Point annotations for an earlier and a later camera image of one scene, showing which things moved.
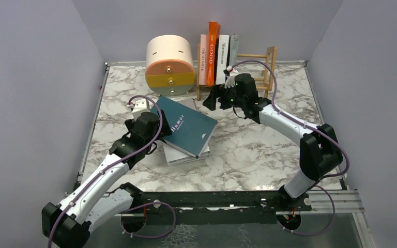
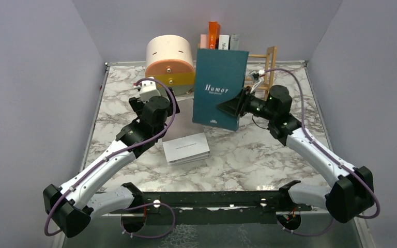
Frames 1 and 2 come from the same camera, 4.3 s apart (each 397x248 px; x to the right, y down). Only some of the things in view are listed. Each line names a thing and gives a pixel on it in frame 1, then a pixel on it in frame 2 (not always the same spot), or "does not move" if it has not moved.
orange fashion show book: [214, 31] does not move
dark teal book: [191, 129] -> [218, 74]
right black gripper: [217, 91] -> [238, 105]
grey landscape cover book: [234, 45] does not move
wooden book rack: [269, 57] does not move
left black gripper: [165, 131] -> [138, 104]
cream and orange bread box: [170, 68] does not move
